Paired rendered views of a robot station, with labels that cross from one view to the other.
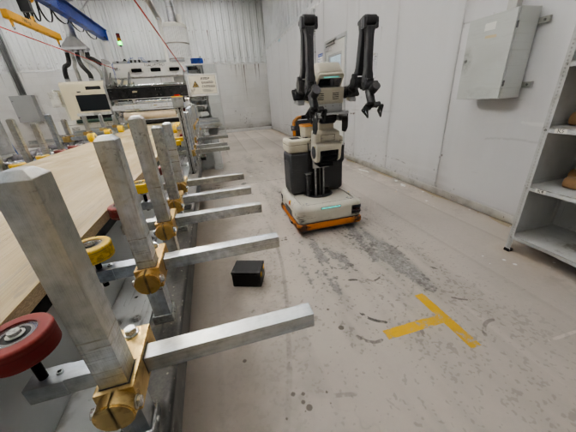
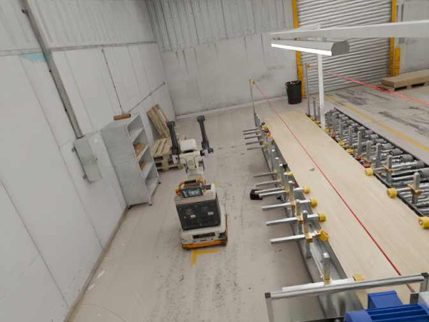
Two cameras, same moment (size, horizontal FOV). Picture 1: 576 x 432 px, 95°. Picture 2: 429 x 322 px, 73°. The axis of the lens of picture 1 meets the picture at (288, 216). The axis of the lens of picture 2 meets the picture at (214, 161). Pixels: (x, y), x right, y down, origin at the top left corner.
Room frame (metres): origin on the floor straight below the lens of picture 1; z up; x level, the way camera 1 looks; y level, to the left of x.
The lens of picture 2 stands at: (5.67, 1.17, 2.55)
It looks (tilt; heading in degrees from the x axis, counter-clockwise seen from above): 22 degrees down; 200
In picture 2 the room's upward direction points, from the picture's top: 12 degrees counter-clockwise
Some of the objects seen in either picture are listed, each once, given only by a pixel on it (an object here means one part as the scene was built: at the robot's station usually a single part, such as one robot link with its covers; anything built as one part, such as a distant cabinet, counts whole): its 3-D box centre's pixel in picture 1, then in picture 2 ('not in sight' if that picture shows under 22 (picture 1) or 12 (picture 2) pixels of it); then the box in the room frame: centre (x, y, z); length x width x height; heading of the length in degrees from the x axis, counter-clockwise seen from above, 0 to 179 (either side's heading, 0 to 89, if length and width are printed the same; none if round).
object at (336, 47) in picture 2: not in sight; (295, 44); (2.35, 1.12, 2.34); 2.40 x 0.12 x 0.08; 14
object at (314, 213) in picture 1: (318, 204); (204, 225); (2.49, -0.31, 0.16); 0.67 x 0.64 x 0.25; 14
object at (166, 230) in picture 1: (167, 224); not in sight; (0.76, 0.38, 0.83); 0.14 x 0.06 x 0.05; 14
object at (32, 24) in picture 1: (35, 26); not in sight; (6.00, 4.40, 2.65); 1.71 x 0.09 x 0.32; 14
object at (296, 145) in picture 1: (314, 160); (198, 203); (2.58, -0.29, 0.59); 0.55 x 0.34 x 0.83; 104
